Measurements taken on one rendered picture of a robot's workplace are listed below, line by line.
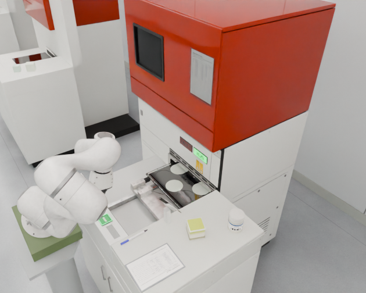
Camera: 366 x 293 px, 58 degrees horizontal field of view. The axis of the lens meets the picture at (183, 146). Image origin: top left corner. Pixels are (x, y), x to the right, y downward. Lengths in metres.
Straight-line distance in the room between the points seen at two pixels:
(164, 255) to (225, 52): 0.89
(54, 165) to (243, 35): 0.89
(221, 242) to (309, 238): 1.54
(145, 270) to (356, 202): 2.20
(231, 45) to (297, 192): 2.21
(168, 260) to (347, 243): 1.91
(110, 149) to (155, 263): 0.64
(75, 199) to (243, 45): 0.90
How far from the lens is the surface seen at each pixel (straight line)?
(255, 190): 2.11
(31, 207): 1.33
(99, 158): 0.99
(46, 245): 1.75
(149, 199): 1.85
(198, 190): 1.88
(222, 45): 1.36
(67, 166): 0.97
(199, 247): 1.53
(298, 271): 2.77
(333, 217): 3.25
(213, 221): 1.64
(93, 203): 0.96
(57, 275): 1.96
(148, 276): 1.45
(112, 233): 1.62
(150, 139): 2.26
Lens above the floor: 2.18
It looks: 36 degrees down
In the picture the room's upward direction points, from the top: 1 degrees clockwise
